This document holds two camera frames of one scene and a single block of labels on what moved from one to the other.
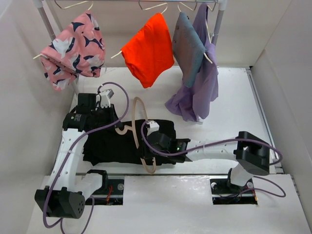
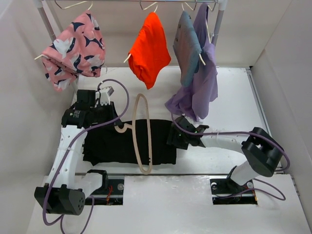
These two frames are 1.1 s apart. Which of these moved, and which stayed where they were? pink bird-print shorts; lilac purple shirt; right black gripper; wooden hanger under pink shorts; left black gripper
Moved: right black gripper
Stayed: wooden hanger under pink shorts; left black gripper; lilac purple shirt; pink bird-print shorts
